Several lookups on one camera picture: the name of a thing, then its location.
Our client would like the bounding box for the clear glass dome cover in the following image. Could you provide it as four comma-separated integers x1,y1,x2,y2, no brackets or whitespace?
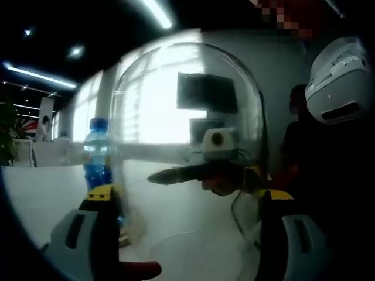
109,42,270,252

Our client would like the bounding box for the blue-capped Mizone bottle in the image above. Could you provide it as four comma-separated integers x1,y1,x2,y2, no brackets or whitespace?
83,116,127,227

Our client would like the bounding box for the person's right hand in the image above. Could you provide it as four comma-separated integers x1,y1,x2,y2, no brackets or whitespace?
201,175,246,197

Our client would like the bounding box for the person in black shirt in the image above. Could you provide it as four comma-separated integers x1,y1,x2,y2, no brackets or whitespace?
278,116,375,264

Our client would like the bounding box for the green potted plant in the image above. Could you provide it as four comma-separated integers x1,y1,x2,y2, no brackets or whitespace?
0,101,19,166

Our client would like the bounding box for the black wall screen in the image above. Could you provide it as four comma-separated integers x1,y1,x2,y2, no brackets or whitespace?
176,72,238,114

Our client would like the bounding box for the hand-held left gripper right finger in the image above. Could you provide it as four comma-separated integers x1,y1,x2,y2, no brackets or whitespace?
257,188,333,281

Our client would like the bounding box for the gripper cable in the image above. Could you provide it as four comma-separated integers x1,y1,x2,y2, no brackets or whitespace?
230,189,265,244

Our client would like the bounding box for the person's left hand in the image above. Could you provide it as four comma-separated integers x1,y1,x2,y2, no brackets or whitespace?
121,260,162,278

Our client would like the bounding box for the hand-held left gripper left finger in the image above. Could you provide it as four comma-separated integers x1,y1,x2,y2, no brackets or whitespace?
46,184,123,281

